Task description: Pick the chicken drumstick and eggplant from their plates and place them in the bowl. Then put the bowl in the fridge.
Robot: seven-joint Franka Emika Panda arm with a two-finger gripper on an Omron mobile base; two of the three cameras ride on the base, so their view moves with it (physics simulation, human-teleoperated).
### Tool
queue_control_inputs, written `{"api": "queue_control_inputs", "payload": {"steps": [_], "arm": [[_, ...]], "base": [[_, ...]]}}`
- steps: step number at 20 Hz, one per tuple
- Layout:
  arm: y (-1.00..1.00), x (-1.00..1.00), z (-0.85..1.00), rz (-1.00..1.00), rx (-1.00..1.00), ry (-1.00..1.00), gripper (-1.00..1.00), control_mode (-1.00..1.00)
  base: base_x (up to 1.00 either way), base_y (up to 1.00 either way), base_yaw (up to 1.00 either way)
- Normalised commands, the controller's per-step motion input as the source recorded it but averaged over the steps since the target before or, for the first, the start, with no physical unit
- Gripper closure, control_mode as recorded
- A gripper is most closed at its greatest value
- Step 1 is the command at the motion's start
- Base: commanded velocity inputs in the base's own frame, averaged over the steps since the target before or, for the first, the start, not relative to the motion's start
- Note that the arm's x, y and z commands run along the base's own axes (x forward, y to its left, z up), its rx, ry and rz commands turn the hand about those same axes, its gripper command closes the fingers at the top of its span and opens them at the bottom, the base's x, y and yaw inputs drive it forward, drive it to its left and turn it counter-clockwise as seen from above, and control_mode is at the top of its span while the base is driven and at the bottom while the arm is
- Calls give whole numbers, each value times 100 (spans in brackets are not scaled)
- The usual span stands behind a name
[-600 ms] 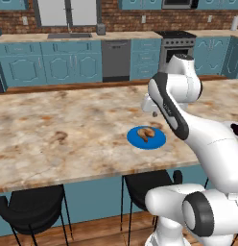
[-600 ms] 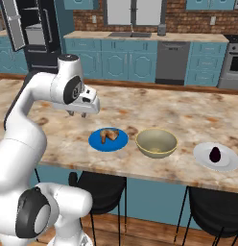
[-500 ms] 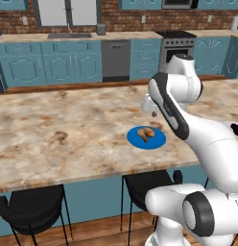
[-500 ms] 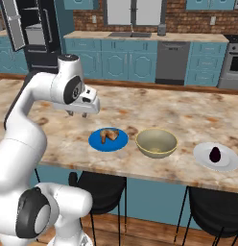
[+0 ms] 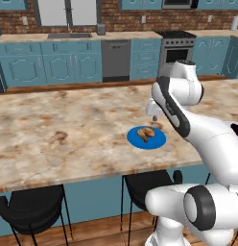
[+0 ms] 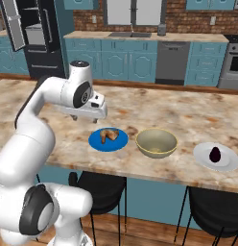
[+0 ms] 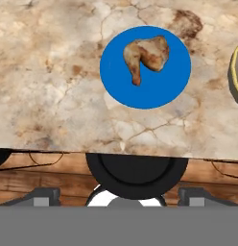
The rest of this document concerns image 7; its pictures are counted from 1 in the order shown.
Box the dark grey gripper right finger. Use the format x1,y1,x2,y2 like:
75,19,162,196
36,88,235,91
178,187,238,208

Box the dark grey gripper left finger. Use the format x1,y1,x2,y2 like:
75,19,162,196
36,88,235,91
0,187,61,208

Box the grey bowl with yellow rim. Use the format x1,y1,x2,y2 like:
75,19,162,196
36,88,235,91
227,40,238,108

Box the brown chicken drumstick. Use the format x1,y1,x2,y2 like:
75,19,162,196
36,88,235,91
123,36,170,86

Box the blue round plate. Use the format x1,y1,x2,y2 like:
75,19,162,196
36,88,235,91
99,25,192,111

